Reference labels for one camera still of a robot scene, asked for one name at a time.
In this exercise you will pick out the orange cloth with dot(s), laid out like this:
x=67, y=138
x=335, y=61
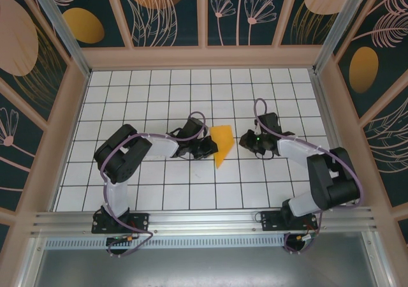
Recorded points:
x=223, y=140

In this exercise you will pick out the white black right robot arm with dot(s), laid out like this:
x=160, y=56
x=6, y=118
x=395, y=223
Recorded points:
x=331, y=178

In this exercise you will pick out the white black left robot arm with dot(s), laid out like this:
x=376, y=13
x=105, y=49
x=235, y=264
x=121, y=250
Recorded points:
x=124, y=153

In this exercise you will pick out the dark panel pink flowers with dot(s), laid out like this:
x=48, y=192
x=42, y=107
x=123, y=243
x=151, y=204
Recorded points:
x=242, y=28

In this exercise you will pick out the dark panel orange oval feather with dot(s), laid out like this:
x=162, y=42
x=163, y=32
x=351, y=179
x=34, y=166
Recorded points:
x=363, y=70

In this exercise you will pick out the grey metal floor panel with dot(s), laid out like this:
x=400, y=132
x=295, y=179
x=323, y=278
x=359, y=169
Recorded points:
x=204, y=268

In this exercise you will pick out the dark panel pink leaf outlines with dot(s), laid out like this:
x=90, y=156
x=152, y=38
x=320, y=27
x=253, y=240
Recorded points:
x=389, y=146

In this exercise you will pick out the dark panel beige oval leaves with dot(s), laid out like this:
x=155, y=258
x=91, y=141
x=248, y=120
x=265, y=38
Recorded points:
x=318, y=0

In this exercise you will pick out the dark panel orange circle leaves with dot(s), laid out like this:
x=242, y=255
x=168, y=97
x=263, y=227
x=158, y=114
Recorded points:
x=153, y=0

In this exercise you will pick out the dark panel small orange oval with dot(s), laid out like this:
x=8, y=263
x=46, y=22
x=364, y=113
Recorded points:
x=83, y=25

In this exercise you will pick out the dark panel pink flower outline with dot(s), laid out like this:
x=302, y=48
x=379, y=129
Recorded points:
x=16, y=159

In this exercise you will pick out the dark panel beige oval gold lines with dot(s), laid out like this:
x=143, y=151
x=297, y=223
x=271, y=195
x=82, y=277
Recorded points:
x=19, y=44

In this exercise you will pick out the aluminium side rail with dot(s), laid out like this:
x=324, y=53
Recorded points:
x=331, y=108

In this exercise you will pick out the aluminium mounting rail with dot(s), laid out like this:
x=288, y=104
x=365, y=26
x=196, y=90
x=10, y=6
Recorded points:
x=204, y=218

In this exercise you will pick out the pink enclosure frame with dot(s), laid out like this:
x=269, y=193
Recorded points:
x=197, y=55

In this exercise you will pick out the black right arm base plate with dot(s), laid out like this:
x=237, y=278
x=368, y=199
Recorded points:
x=271, y=220

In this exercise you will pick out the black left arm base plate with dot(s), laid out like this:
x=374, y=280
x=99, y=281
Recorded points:
x=140, y=221

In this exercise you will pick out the aluminium corner post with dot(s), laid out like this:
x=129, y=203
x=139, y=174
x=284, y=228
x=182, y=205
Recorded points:
x=334, y=28
x=63, y=38

